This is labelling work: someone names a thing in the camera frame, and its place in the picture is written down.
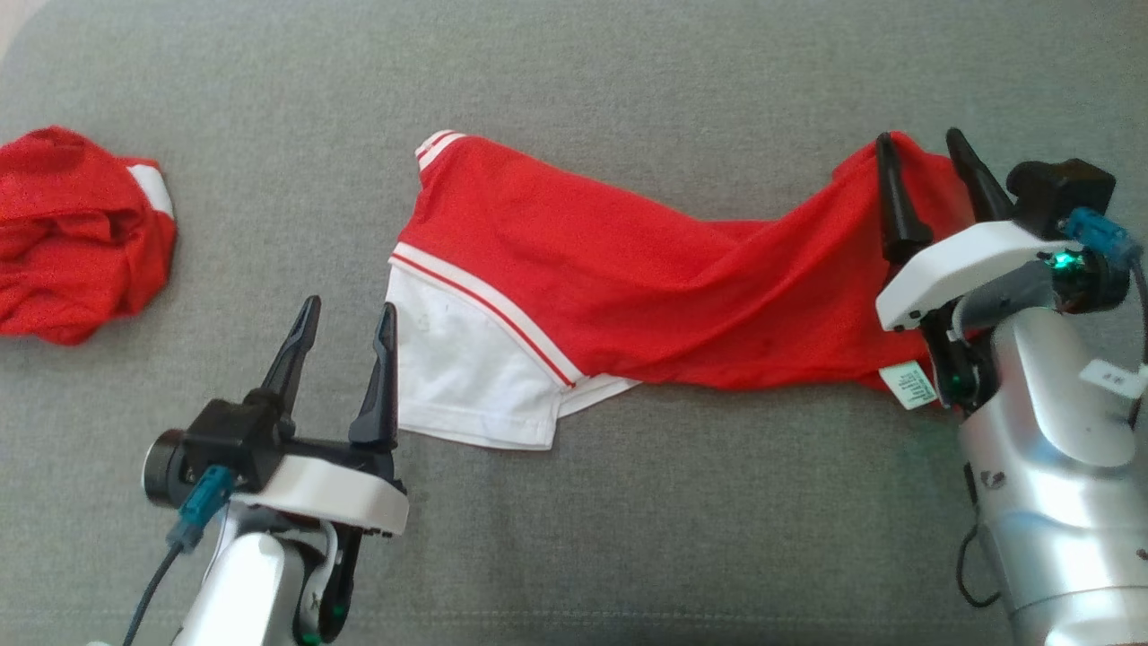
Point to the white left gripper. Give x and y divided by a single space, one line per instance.
332 493

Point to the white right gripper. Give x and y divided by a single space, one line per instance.
960 265

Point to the red shorts with white band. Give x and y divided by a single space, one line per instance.
72 242

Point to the red jersey with number 23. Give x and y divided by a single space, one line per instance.
646 287

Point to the white paper tag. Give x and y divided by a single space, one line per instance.
1112 377

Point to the grey sofa seat cushion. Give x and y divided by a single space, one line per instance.
628 538

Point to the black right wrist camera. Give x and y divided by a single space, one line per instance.
1063 193

